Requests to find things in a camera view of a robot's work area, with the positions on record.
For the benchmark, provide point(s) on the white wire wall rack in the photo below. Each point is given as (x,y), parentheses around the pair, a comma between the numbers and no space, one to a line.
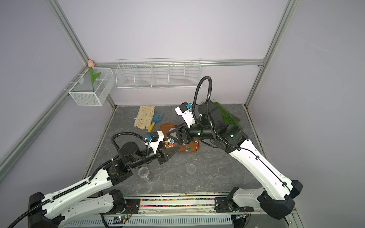
(158,73)

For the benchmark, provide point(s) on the pile of spilled lollipops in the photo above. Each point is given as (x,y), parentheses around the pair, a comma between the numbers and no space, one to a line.
(192,147)

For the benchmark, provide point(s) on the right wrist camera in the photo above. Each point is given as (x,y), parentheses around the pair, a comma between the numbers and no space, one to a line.
(186,112)

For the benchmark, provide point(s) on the blue yellow garden rake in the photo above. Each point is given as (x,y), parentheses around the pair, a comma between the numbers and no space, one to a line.
(157,117)

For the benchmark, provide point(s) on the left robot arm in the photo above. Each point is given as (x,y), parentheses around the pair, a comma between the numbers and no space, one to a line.
(55,210)

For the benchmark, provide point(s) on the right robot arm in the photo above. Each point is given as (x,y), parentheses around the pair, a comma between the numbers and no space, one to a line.
(277,194)

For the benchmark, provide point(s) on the brown wooden tray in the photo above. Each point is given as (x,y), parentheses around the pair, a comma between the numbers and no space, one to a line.
(164,129)

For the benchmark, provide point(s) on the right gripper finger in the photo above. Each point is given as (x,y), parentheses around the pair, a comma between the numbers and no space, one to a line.
(178,139)
(175,126)

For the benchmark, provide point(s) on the clear candy jar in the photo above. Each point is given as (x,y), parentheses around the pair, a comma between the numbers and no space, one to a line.
(170,143)

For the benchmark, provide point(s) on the pink artificial tulip flower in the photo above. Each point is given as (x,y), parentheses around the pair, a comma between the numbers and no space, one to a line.
(93,76)

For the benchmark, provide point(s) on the white mesh wall basket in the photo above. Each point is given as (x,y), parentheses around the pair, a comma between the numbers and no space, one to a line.
(82,92)

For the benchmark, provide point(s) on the clear plastic jar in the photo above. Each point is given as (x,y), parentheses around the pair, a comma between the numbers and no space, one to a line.
(145,174)

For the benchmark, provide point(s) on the cream work glove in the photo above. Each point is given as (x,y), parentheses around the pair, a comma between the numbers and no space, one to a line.
(144,117)

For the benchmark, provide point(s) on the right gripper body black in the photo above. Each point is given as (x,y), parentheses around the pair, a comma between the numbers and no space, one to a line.
(185,130)

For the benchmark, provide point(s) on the green artificial grass mat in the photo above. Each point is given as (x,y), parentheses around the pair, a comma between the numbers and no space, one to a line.
(226,114)

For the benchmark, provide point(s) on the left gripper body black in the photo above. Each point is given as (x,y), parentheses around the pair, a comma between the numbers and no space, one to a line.
(159,155)

